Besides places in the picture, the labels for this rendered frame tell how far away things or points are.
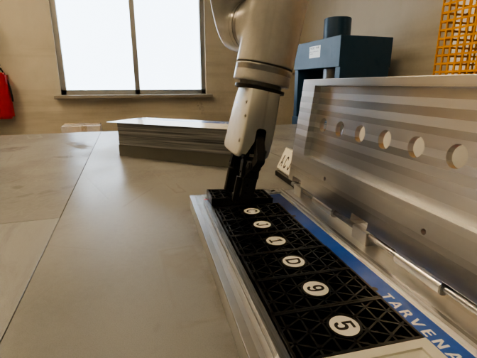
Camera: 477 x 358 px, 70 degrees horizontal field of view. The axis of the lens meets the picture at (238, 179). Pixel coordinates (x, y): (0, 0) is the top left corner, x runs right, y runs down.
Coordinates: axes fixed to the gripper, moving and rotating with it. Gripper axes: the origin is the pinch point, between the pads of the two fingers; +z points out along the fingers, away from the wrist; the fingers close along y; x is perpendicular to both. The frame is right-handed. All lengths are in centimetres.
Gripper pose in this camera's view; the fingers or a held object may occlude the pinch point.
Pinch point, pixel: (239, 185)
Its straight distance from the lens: 54.4
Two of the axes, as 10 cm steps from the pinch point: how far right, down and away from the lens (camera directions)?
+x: 9.5, 1.3, 2.9
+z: -2.0, 9.6, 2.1
